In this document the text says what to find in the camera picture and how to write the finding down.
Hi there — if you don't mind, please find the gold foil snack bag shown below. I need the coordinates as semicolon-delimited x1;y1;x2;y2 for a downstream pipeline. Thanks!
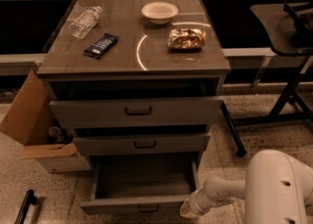
168;28;206;50

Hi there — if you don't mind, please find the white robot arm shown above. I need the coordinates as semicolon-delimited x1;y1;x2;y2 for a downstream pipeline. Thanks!
180;150;313;224

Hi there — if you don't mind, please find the grey bottom drawer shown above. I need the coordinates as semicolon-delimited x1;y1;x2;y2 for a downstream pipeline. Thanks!
80;153;199;214

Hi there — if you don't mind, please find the grey top drawer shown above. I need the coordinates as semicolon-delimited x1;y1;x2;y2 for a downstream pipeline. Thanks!
50;97;221;129

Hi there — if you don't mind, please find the black bar on floor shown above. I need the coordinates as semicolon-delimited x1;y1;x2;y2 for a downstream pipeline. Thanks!
15;190;37;224

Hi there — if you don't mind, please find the open cardboard box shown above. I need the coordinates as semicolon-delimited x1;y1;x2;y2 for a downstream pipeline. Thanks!
0;71;91;173

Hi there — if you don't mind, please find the grey drawer cabinet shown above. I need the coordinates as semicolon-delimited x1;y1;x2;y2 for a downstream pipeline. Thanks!
35;0;231;170

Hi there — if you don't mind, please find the white paper bowl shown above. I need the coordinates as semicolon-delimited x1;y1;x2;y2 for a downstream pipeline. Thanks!
141;2;178;24

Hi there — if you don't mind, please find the black metal leg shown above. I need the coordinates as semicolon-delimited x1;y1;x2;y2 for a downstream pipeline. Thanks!
221;103;246;157

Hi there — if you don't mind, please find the grey middle drawer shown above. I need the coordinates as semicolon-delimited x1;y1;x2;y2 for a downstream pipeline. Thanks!
73;133;209;156

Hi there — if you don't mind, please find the black side table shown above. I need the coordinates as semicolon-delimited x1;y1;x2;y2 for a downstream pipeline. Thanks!
249;0;313;128

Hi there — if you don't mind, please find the dark blue snack bar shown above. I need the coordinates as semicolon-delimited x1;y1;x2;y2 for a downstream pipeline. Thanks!
83;33;119;59

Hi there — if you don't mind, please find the clear plastic water bottle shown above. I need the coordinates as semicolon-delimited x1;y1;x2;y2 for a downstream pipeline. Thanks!
68;6;102;39

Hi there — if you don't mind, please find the grey drawer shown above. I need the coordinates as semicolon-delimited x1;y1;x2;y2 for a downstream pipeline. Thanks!
80;153;199;214
50;97;221;129
73;133;209;156

